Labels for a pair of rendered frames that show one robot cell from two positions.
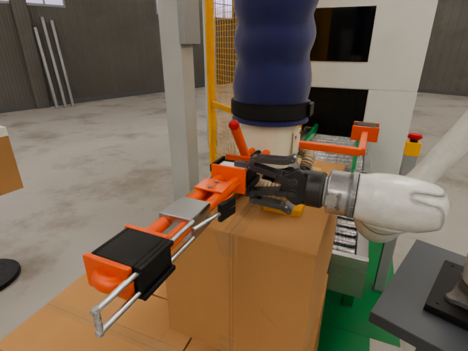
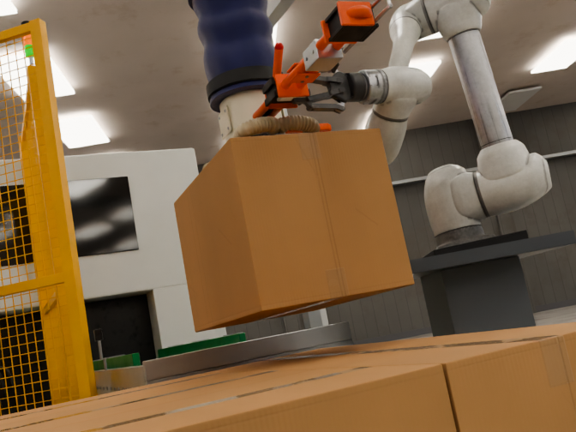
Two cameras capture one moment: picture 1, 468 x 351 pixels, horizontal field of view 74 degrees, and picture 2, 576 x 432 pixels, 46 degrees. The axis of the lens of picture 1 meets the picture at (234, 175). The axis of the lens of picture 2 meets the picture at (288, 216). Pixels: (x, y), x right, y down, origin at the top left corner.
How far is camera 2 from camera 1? 1.54 m
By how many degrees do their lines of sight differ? 57
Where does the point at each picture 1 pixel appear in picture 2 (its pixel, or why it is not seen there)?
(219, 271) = (309, 182)
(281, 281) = (364, 165)
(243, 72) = (232, 45)
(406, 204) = (412, 71)
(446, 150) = not seen: hidden behind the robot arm
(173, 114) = not seen: outside the picture
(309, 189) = (356, 76)
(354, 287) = not seen: hidden behind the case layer
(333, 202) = (375, 81)
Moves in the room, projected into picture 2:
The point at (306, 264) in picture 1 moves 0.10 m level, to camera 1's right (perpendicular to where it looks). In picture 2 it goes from (376, 139) to (399, 142)
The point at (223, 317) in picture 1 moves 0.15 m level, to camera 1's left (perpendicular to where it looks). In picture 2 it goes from (325, 243) to (280, 246)
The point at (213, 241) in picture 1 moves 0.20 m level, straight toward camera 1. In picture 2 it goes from (295, 147) to (365, 119)
